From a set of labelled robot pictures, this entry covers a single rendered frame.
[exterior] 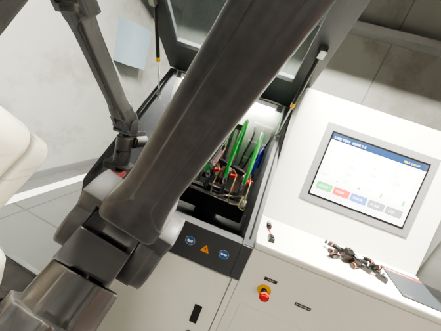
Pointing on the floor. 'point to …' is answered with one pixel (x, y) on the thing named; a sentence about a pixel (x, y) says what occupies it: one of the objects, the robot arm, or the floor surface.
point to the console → (333, 233)
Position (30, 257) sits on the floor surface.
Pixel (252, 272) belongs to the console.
